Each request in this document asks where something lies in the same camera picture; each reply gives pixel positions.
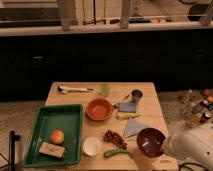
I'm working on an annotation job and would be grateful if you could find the orange bowl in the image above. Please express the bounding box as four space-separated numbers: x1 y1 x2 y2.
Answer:
85 98 113 121

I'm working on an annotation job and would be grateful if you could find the yellow banana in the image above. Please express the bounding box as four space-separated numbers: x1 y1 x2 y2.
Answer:
116 113 140 120

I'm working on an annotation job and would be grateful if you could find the green cucumber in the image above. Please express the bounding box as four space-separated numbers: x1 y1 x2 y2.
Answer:
103 148 133 158

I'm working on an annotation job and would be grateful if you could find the brown grape bunch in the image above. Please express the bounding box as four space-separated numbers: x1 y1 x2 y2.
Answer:
103 130 127 149

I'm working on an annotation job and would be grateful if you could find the red yellow apple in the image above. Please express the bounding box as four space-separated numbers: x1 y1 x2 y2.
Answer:
50 130 64 145

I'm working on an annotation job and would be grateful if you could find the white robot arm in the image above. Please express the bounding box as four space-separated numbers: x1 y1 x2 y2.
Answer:
162 123 213 171

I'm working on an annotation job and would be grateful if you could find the green plastic tray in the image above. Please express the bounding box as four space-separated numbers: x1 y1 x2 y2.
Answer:
23 104 83 168

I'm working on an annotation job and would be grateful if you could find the dark brown bowl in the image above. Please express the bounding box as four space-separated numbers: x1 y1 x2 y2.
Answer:
136 128 166 157

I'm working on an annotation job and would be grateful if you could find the blue rectangular sponge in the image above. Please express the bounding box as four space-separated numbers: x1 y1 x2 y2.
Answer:
118 103 136 113

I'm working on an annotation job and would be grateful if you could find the grey triangular cloth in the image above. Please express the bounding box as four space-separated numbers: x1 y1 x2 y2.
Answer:
123 119 148 138

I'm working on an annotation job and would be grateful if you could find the black tripod stand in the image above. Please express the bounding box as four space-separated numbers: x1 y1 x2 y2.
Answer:
0 131 20 171

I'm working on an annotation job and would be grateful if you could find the brown rectangular sponge block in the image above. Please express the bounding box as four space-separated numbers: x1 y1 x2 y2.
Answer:
39 142 65 158

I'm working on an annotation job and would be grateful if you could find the white handled utensil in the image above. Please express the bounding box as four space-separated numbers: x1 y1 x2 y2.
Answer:
57 85 94 94

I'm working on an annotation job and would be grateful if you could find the dark metal cup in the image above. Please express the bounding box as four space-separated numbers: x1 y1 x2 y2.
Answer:
131 89 143 104

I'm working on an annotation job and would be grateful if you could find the green translucent cup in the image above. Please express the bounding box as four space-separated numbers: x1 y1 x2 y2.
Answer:
100 83 110 97

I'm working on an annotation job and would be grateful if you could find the black cable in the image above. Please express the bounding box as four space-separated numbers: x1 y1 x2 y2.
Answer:
177 162 213 171

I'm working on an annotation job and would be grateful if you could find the small white bowl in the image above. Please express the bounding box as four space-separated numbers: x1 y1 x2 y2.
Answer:
83 136 101 156

